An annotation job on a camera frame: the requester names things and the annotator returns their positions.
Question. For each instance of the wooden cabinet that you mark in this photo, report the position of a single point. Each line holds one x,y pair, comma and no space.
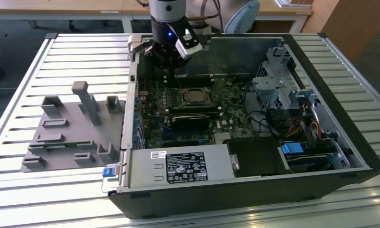
355,23

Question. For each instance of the silver coin battery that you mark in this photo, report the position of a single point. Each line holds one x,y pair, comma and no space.
228,81

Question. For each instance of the graphics card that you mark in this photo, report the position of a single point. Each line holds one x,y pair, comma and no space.
189,122

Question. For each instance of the silver chipset heatsink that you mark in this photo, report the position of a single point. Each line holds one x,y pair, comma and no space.
221,137

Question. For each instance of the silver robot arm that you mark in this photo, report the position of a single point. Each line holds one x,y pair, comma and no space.
168,10

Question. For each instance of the black plastic shroud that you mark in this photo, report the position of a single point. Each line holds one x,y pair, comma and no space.
256,158

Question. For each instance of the grey parts rack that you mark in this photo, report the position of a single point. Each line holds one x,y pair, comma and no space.
76,133

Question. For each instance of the black expansion slot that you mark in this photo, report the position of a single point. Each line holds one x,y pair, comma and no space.
182,143

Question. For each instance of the beige case latch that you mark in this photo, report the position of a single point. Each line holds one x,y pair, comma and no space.
133,42

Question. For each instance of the disk bay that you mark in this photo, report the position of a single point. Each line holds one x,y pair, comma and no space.
309,161

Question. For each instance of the green motherboard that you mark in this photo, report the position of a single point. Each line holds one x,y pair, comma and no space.
233,114

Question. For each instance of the blue case latch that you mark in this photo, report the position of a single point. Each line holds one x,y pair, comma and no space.
110,172

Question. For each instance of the metal locking lever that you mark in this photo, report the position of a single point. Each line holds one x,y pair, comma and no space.
178,82

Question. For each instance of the silver CPU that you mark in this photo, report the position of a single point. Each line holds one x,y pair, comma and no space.
196,95

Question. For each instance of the RAM slot with white clips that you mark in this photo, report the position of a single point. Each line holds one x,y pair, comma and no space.
193,115
193,111
196,76
196,81

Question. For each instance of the blue disk carrier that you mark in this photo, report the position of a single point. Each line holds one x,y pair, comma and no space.
291,149

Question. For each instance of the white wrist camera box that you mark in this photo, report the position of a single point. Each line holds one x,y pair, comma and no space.
188,46
200,29

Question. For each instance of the CPU socket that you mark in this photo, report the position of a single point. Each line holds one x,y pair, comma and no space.
180,105

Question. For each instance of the green RAM stick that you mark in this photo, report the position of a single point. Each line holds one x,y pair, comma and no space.
53,146

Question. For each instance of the grey power supply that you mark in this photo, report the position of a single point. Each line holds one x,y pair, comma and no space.
142,166

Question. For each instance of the silver metal drive cage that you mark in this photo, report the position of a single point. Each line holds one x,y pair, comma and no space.
272,92

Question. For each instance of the black PC case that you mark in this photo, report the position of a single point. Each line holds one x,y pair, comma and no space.
272,194

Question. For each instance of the wooden desk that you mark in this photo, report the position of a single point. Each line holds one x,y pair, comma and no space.
66,4

